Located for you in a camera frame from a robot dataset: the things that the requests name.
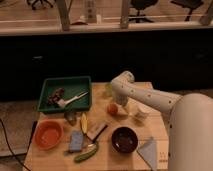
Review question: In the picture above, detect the orange-red apple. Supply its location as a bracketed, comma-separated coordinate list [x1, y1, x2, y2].
[107, 103, 118, 116]

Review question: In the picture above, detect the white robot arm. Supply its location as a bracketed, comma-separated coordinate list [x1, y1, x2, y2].
[110, 71, 213, 171]

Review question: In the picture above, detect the purple bowl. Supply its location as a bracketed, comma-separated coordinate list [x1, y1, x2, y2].
[111, 127, 138, 154]

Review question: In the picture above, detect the orange bowl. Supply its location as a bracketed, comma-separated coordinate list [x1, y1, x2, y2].
[33, 120, 64, 150]

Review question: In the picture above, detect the white paper cup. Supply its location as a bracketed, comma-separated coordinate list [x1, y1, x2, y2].
[134, 106, 149, 122]

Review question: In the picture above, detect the green translucent cup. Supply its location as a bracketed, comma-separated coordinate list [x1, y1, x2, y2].
[105, 83, 112, 97]

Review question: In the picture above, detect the wooden brush block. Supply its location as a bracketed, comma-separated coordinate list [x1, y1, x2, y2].
[87, 122, 107, 141]

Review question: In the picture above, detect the yellow banana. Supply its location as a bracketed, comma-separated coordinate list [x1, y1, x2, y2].
[80, 113, 88, 134]

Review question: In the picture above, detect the green cucumber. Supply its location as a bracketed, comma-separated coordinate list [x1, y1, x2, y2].
[74, 144, 99, 163]

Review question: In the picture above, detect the blue-grey cloth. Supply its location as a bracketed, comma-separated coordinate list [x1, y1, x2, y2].
[137, 137, 157, 171]

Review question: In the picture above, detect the dark metal cup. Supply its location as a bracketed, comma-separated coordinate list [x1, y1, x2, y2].
[64, 111, 77, 126]

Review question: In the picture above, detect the green plastic tray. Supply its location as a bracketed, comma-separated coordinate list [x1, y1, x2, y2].
[37, 76, 92, 114]

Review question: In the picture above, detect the blue sponge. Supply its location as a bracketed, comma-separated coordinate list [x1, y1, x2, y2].
[69, 130, 83, 152]

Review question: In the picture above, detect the dark red grape bunch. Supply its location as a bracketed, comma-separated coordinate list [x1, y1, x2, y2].
[47, 88, 64, 105]

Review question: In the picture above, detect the black cable left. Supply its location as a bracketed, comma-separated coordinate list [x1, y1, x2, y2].
[0, 117, 32, 171]

